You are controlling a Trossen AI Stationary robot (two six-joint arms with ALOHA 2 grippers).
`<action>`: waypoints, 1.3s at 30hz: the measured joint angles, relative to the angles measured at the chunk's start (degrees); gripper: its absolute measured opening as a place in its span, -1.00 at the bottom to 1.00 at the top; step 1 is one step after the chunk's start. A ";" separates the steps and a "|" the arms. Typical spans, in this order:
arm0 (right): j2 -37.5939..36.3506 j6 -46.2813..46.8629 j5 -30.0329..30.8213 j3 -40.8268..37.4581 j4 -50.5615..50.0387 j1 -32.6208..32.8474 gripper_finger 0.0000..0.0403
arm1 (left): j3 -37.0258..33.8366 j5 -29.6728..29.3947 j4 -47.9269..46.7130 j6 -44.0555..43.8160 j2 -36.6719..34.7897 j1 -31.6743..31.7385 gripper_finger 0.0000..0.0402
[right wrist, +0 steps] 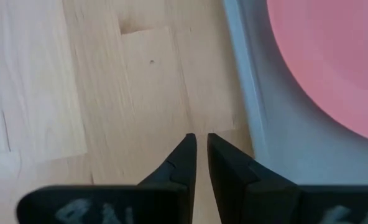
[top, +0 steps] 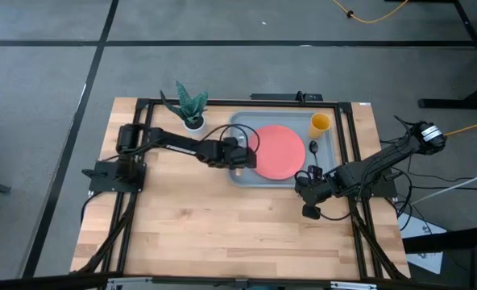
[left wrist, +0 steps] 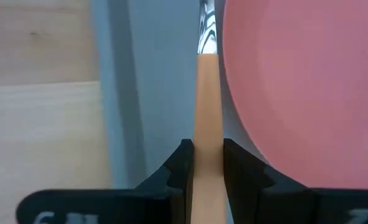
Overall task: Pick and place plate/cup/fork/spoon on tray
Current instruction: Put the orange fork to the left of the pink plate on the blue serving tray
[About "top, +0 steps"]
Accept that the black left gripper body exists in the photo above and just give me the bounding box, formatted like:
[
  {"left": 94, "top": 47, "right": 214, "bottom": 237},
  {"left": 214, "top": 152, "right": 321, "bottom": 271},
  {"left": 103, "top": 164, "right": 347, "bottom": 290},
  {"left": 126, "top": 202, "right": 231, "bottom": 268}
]
[{"left": 218, "top": 136, "right": 259, "bottom": 171}]

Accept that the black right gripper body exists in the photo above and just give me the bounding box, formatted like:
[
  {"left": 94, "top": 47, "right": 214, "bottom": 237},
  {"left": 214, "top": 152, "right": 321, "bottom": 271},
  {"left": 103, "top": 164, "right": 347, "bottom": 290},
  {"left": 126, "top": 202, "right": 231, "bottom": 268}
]
[{"left": 295, "top": 176, "right": 337, "bottom": 208}]

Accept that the dark metal spoon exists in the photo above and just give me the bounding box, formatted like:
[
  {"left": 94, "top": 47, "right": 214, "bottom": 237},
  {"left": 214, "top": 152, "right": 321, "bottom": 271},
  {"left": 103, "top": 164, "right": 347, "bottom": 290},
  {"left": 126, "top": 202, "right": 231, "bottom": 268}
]
[{"left": 308, "top": 139, "right": 321, "bottom": 168}]

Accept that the pink round plate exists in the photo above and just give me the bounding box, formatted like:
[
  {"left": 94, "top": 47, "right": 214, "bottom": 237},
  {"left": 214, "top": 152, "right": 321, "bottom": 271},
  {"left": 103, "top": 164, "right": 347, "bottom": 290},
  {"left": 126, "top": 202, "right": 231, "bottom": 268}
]
[{"left": 247, "top": 124, "right": 307, "bottom": 181}]

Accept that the yellow plastic cup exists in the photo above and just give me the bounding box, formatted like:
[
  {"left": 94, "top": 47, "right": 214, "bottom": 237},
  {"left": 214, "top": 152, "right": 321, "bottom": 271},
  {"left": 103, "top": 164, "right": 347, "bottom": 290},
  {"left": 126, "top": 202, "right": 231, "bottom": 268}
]
[{"left": 307, "top": 112, "right": 333, "bottom": 140}]

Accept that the grey plastic tray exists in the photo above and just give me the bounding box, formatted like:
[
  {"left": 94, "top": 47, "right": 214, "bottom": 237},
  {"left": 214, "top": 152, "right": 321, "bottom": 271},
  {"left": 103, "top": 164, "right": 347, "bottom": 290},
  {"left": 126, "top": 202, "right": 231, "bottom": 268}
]
[{"left": 226, "top": 110, "right": 338, "bottom": 189}]

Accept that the white plant pot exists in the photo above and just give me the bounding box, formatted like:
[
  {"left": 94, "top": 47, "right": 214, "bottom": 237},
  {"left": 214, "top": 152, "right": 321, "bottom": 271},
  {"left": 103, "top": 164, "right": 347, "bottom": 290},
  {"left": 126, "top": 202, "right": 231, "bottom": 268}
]
[{"left": 182, "top": 115, "right": 207, "bottom": 134}]

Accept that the green snake plant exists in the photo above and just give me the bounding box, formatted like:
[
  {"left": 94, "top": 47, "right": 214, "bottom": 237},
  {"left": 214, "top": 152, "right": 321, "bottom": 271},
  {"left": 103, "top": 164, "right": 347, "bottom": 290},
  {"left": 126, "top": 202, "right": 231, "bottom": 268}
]
[{"left": 159, "top": 80, "right": 209, "bottom": 126}]

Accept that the white paper sheet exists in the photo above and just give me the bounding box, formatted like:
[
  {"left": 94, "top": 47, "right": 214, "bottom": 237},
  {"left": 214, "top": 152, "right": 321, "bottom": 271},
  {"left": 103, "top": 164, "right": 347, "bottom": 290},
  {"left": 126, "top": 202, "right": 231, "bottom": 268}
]
[{"left": 397, "top": 212, "right": 446, "bottom": 276}]

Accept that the black metal stand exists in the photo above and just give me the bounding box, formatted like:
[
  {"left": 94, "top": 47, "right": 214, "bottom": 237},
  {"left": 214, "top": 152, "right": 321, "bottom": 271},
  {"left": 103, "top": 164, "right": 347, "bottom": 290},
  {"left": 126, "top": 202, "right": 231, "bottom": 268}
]
[{"left": 383, "top": 0, "right": 477, "bottom": 110}]

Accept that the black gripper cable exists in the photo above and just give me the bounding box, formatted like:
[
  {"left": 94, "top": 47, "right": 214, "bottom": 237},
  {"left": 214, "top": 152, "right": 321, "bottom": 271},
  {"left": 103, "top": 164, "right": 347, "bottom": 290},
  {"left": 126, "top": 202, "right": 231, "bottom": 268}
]
[{"left": 199, "top": 123, "right": 262, "bottom": 155}]

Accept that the black table frame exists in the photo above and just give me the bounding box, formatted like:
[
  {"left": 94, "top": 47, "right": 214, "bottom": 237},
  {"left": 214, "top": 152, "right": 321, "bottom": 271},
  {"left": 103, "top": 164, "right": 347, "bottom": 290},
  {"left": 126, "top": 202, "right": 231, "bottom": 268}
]
[{"left": 70, "top": 97, "right": 411, "bottom": 284}]

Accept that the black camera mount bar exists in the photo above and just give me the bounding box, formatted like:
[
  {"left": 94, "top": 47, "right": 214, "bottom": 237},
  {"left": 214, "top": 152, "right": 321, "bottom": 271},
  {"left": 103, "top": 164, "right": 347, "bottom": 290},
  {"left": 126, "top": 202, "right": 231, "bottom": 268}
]
[{"left": 249, "top": 90, "right": 325, "bottom": 103}]

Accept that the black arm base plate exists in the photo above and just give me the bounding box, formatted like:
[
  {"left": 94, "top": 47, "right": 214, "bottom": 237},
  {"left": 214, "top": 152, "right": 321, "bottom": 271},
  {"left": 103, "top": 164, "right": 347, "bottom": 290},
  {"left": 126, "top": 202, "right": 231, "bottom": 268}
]
[{"left": 81, "top": 158, "right": 147, "bottom": 194}]

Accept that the white cable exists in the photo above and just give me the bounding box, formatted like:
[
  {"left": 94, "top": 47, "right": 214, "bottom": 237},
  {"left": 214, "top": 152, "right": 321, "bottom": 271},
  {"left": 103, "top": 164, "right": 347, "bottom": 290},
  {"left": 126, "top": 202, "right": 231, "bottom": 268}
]
[{"left": 409, "top": 165, "right": 477, "bottom": 207}]

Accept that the yellow cable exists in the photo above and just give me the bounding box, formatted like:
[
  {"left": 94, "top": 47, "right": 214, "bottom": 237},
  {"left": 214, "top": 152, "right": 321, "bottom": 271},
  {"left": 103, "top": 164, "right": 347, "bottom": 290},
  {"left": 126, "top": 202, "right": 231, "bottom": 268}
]
[
  {"left": 330, "top": 0, "right": 409, "bottom": 25},
  {"left": 442, "top": 117, "right": 477, "bottom": 138}
]

